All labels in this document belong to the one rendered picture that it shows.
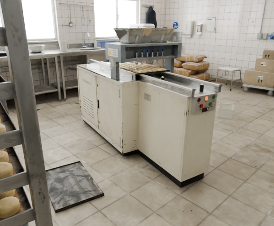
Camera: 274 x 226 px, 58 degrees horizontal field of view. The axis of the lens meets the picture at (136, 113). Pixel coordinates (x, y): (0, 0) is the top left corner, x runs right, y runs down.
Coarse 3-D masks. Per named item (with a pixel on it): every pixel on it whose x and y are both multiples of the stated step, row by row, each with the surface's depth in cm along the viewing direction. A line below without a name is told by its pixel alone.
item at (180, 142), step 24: (144, 96) 234; (168, 96) 203; (144, 120) 242; (168, 120) 209; (192, 120) 194; (144, 144) 250; (168, 144) 215; (192, 144) 202; (168, 168) 221; (192, 168) 211
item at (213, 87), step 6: (162, 72) 253; (168, 72) 247; (168, 78) 247; (174, 78) 238; (180, 78) 231; (186, 78) 224; (192, 78) 218; (192, 84) 219; (198, 84) 213; (204, 84) 207; (210, 84) 201; (216, 84) 197; (210, 90) 202; (216, 90) 197
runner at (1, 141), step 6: (6, 132) 44; (12, 132) 45; (18, 132) 45; (0, 138) 44; (6, 138) 44; (12, 138) 45; (18, 138) 46; (0, 144) 44; (6, 144) 45; (12, 144) 45; (18, 144) 46
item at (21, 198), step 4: (16, 188) 62; (20, 188) 62; (20, 192) 60; (24, 192) 58; (20, 196) 59; (24, 196) 59; (20, 200) 57; (24, 200) 57; (28, 200) 56; (24, 204) 56; (28, 204) 56; (24, 208) 55; (28, 208) 55
